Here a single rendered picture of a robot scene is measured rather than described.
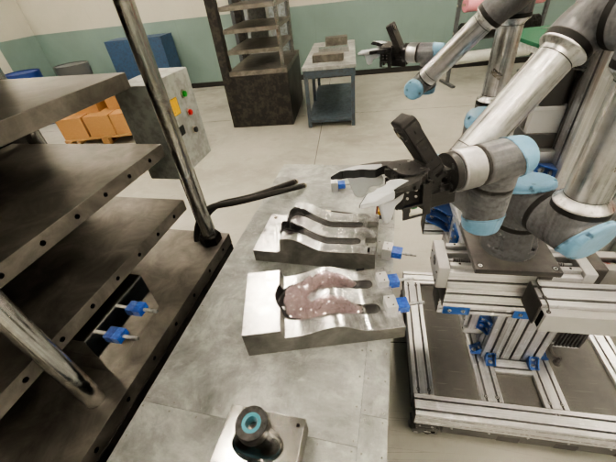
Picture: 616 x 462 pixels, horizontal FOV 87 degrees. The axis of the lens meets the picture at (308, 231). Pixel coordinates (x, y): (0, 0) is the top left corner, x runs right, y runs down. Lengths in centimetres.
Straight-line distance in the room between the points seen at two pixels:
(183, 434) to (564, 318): 107
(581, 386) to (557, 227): 115
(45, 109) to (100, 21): 793
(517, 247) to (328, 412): 69
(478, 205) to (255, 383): 77
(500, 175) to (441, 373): 127
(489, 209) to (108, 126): 551
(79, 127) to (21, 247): 506
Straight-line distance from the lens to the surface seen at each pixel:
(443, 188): 62
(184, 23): 815
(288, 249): 131
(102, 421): 123
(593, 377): 203
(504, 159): 65
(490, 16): 135
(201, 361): 117
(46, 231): 107
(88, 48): 935
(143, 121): 153
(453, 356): 184
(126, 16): 128
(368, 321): 108
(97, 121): 586
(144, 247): 131
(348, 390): 103
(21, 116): 108
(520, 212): 99
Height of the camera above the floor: 173
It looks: 38 degrees down
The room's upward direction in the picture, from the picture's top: 7 degrees counter-clockwise
